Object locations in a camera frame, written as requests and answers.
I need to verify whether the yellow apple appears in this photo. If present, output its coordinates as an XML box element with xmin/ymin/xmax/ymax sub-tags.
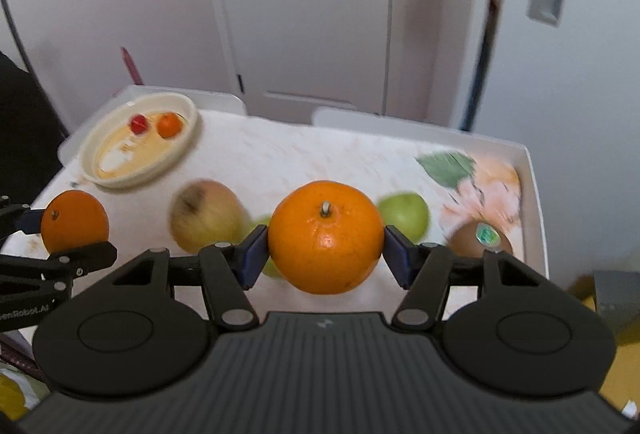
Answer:
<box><xmin>170</xmin><ymin>179</ymin><xmax>251</xmax><ymax>255</ymax></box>

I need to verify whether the white refrigerator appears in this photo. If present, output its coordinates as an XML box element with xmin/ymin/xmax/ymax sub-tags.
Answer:
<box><xmin>470</xmin><ymin>0</ymin><xmax>640</xmax><ymax>275</ymax></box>

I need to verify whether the white tray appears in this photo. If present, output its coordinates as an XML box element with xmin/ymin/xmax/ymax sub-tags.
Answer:
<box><xmin>30</xmin><ymin>84</ymin><xmax>551</xmax><ymax>285</ymax></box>

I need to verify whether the dark cloth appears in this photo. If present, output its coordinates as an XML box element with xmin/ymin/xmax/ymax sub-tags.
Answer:
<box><xmin>0</xmin><ymin>49</ymin><xmax>71</xmax><ymax>205</ymax></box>

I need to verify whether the small tangerine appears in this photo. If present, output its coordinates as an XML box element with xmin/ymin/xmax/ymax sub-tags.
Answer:
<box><xmin>157</xmin><ymin>112</ymin><xmax>181</xmax><ymax>138</ymax></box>

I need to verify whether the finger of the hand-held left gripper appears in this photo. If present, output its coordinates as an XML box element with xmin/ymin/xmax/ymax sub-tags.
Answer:
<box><xmin>0</xmin><ymin>197</ymin><xmax>46</xmax><ymax>245</ymax></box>
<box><xmin>0</xmin><ymin>240</ymin><xmax>118</xmax><ymax>301</ymax></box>

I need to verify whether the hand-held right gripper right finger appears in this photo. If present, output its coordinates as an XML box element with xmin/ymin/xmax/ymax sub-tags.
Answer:
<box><xmin>384</xmin><ymin>224</ymin><xmax>546</xmax><ymax>332</ymax></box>

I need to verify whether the brown kiwi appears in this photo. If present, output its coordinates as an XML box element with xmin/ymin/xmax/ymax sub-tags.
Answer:
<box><xmin>447</xmin><ymin>220</ymin><xmax>515</xmax><ymax>260</ymax></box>

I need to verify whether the yellow cloth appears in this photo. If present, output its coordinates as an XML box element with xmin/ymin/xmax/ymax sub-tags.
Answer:
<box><xmin>0</xmin><ymin>364</ymin><xmax>41</xmax><ymax>422</ymax></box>

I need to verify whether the green apple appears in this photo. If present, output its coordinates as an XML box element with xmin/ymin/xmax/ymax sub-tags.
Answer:
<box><xmin>245</xmin><ymin>214</ymin><xmax>288</xmax><ymax>279</ymax></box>
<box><xmin>377</xmin><ymin>191</ymin><xmax>431</xmax><ymax>245</ymax></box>

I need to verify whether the white door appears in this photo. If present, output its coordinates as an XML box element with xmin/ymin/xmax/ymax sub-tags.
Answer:
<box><xmin>200</xmin><ymin>0</ymin><xmax>511</xmax><ymax>125</ymax></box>

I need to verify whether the medium orange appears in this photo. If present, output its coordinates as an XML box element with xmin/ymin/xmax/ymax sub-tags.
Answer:
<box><xmin>40</xmin><ymin>190</ymin><xmax>110</xmax><ymax>260</ymax></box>

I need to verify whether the grey box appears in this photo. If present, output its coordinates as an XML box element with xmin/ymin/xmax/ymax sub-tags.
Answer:
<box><xmin>592</xmin><ymin>270</ymin><xmax>640</xmax><ymax>315</ymax></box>

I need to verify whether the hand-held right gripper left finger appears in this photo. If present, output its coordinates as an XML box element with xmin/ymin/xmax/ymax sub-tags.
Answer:
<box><xmin>112</xmin><ymin>224</ymin><xmax>271</xmax><ymax>331</ymax></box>

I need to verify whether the cream bowl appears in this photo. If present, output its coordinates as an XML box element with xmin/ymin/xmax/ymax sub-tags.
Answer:
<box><xmin>78</xmin><ymin>93</ymin><xmax>199</xmax><ymax>188</ymax></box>

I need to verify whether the large orange with stem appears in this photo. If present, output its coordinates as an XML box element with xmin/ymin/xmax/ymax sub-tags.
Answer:
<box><xmin>267</xmin><ymin>181</ymin><xmax>386</xmax><ymax>295</ymax></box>

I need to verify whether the black cable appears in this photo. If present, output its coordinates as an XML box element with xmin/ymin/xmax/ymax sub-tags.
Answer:
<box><xmin>0</xmin><ymin>0</ymin><xmax>68</xmax><ymax>135</ymax></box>

